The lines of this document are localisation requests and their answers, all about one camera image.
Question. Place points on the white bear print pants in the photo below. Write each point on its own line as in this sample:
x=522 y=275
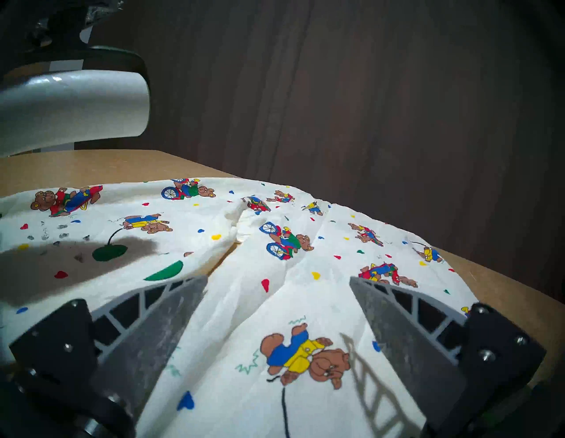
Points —
x=287 y=287

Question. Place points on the grey pleated curtain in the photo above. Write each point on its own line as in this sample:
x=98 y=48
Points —
x=353 y=110

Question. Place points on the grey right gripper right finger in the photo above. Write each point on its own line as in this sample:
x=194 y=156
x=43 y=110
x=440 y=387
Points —
x=410 y=349

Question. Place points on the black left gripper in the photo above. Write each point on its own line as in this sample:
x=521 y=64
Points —
x=62 y=22

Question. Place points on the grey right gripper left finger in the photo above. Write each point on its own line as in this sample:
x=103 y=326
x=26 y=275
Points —
x=132 y=349

